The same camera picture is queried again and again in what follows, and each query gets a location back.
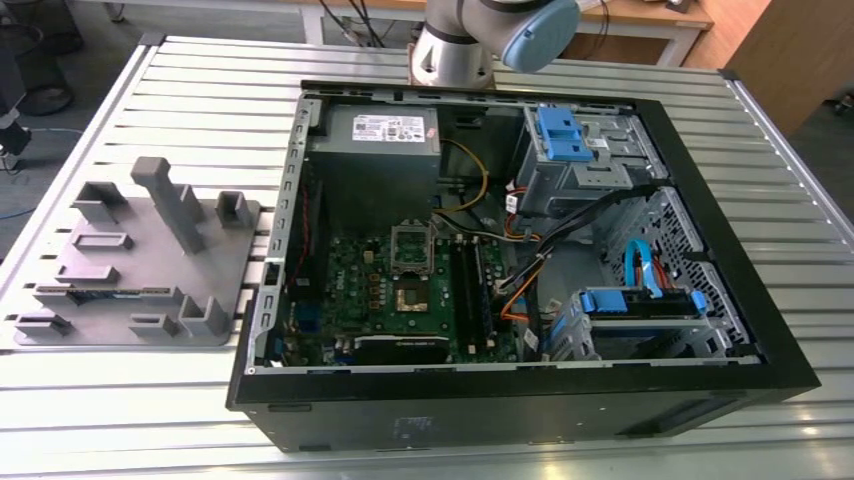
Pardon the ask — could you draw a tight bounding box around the red wire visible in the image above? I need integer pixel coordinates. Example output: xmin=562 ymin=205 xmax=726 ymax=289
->
xmin=637 ymin=257 xmax=677 ymax=297

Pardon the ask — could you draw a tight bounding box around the green motherboard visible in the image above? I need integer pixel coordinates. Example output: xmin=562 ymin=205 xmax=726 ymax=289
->
xmin=266 ymin=219 xmax=535 ymax=366

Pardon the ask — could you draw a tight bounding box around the black mesh bin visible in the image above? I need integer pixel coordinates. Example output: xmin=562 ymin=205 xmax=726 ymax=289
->
xmin=18 ymin=22 xmax=76 ymax=117

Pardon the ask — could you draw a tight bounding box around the grey metal disk bay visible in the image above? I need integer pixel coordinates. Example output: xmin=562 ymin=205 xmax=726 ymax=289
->
xmin=543 ymin=287 xmax=762 ymax=362

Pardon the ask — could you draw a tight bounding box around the orange wire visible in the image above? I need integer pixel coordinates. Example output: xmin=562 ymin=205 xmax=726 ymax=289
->
xmin=499 ymin=272 xmax=539 ymax=324

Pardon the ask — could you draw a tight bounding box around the black RAM slot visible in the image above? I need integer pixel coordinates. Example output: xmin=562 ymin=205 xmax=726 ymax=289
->
xmin=449 ymin=234 xmax=470 ymax=354
xmin=466 ymin=235 xmax=487 ymax=351

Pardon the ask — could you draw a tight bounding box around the yellow wire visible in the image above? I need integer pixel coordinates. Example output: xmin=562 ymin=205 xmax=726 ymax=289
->
xmin=431 ymin=137 xmax=493 ymax=215

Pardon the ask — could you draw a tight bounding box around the grey power supply unit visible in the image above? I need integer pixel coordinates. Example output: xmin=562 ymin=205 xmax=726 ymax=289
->
xmin=307 ymin=103 xmax=445 ymax=227

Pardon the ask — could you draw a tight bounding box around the blue drive bracket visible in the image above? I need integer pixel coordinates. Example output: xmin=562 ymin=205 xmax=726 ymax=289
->
xmin=535 ymin=107 xmax=597 ymax=164

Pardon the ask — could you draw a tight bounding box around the black graphics card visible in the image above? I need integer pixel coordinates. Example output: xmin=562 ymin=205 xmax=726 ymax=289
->
xmin=351 ymin=333 xmax=453 ymax=365

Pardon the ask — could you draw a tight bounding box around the black cable bundle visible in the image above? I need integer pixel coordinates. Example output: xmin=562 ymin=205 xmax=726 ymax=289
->
xmin=497 ymin=183 xmax=677 ymax=296

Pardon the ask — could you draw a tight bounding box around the black PC case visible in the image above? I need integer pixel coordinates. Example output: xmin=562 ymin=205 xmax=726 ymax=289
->
xmin=224 ymin=78 xmax=822 ymax=454

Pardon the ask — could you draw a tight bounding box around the wooden desk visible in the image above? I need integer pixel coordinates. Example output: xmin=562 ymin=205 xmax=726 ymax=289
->
xmin=292 ymin=0 xmax=715 ymax=69

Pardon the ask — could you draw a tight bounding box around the RAM stick with gold contacts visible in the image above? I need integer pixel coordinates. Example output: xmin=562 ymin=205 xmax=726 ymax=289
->
xmin=34 ymin=283 xmax=174 ymax=305

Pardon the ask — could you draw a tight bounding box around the grey parts rack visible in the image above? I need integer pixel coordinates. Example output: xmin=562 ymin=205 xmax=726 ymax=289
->
xmin=12 ymin=156 xmax=266 ymax=347

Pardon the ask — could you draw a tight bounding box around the grey metal drive cage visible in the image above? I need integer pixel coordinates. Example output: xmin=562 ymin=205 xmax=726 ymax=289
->
xmin=517 ymin=104 xmax=673 ymax=219

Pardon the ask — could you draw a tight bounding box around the wooden cabinet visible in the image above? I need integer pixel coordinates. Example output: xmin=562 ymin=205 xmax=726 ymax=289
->
xmin=723 ymin=0 xmax=854 ymax=139

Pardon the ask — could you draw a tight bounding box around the black flat wire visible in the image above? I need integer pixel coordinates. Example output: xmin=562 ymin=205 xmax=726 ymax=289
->
xmin=523 ymin=292 xmax=557 ymax=362

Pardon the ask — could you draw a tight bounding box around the hard disk in blue carrier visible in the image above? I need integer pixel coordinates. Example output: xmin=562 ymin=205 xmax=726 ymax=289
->
xmin=578 ymin=288 xmax=709 ymax=321

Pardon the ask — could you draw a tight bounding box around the metal socket cover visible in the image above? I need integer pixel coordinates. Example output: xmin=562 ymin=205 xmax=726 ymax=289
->
xmin=388 ymin=221 xmax=441 ymax=280

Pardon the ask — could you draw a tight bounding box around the blue wire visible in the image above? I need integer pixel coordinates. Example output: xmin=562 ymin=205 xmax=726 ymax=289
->
xmin=625 ymin=238 xmax=670 ymax=299

